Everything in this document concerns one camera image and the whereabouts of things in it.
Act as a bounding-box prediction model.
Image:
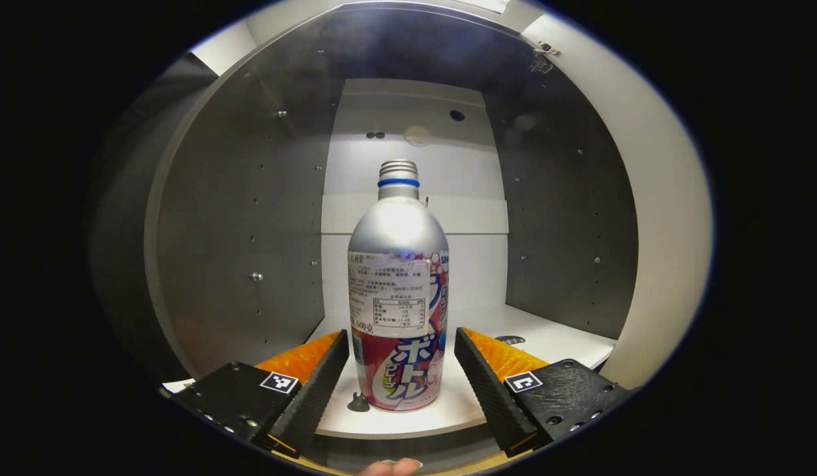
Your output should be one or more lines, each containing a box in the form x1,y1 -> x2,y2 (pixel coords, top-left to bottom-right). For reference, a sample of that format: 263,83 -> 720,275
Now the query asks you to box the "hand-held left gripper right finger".
453,327 -> 637,458

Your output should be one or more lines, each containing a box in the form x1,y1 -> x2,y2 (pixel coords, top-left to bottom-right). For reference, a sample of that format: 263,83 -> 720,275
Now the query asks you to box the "silver bottle with colourful label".
347,159 -> 450,413

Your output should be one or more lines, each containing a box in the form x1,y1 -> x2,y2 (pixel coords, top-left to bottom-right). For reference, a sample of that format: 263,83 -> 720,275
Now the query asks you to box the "beige cabinet door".
521,13 -> 713,391

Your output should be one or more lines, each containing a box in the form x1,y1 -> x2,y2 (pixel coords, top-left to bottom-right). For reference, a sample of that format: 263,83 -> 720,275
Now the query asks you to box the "metal door hinge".
531,41 -> 561,73

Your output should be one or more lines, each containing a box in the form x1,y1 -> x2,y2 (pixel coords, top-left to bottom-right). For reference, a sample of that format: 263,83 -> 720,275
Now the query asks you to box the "grey cabinet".
144,3 -> 622,473

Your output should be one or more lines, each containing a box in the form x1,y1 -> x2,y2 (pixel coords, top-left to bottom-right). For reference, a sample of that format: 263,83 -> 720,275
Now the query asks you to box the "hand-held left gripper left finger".
159,329 -> 351,459

